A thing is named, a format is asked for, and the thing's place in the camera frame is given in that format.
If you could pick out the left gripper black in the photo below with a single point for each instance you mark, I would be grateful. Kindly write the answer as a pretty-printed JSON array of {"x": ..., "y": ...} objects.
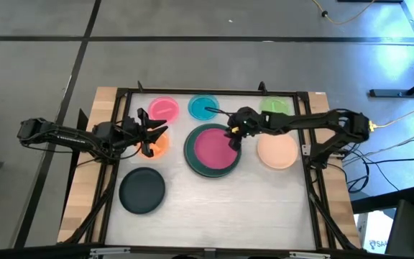
[{"x": 132, "y": 131}]

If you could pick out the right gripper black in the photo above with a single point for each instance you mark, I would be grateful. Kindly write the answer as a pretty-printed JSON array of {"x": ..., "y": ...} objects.
[{"x": 246, "y": 122}]

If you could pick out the magenta plastic plate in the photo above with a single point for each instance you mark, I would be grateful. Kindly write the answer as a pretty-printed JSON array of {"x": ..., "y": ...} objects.
[{"x": 214, "y": 149}]

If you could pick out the large dark teal plate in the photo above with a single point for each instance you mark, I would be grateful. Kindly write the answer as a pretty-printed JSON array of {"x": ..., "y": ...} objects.
[{"x": 189, "y": 154}]

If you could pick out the pale peach plastic plate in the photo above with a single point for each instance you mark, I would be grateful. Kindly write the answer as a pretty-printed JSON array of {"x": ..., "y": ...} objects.
[{"x": 277, "y": 153}]

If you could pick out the dark navy plastic plate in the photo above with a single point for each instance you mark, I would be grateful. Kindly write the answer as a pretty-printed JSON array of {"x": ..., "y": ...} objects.
[{"x": 142, "y": 190}]

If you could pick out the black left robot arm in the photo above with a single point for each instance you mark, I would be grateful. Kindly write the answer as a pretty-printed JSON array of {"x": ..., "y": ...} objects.
[{"x": 67, "y": 138}]

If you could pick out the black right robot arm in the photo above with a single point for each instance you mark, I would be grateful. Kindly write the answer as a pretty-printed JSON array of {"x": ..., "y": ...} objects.
[{"x": 311, "y": 122}]

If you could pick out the small orange translucent plate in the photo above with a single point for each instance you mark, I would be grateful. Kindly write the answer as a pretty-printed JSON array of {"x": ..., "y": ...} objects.
[{"x": 161, "y": 146}]

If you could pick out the small pink translucent plate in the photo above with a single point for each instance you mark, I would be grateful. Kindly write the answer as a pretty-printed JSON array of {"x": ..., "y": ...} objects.
[{"x": 165, "y": 108}]

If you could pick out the small blue translucent plate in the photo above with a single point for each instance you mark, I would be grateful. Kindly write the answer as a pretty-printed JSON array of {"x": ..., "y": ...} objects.
[{"x": 196, "y": 104}]

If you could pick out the small green translucent plate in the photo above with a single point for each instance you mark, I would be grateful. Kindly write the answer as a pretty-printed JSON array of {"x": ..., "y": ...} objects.
[{"x": 274, "y": 103}]

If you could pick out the white printed box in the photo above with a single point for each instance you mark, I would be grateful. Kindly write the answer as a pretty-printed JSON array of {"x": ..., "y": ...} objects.
[{"x": 374, "y": 234}]

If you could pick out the dark grey laptop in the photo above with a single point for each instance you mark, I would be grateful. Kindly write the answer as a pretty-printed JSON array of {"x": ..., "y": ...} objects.
[{"x": 406, "y": 230}]

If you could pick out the black aluminium table frame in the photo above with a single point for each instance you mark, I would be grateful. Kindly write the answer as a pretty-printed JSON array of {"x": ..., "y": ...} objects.
[{"x": 121, "y": 94}]

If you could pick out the black frame post bracket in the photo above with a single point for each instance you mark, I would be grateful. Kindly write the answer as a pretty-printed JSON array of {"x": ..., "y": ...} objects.
[
  {"x": 140, "y": 87},
  {"x": 262, "y": 87}
]

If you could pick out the silver metal bracket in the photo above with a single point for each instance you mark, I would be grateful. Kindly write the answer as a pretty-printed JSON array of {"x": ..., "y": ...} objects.
[
  {"x": 210, "y": 252},
  {"x": 309, "y": 255},
  {"x": 108, "y": 252}
]

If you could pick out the black desk leg frame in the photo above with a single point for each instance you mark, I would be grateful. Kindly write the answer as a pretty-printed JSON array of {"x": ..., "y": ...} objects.
[{"x": 390, "y": 93}]

